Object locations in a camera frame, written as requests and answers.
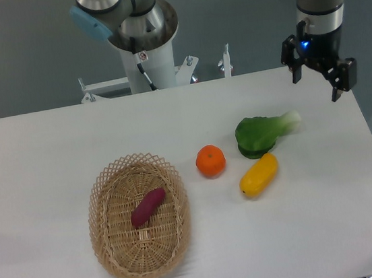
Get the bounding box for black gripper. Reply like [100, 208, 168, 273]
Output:
[280, 20, 357, 102]

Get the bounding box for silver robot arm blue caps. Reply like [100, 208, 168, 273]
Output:
[69, 0, 357, 100]

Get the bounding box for purple sweet potato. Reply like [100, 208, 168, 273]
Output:
[131, 187, 166, 228]

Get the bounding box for oval wicker basket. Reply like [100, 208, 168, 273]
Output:
[88, 153, 191, 278]

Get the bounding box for green bok choy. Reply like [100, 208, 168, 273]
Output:
[235, 110, 301, 160]

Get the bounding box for yellow mango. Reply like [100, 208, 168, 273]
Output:
[239, 153, 279, 198]

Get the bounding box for orange mandarin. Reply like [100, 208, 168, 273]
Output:
[195, 144, 226, 178]

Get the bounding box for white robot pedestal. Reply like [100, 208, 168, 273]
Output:
[69, 0, 237, 104]

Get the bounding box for black cable on pedestal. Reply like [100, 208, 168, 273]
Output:
[129, 34, 159, 94]

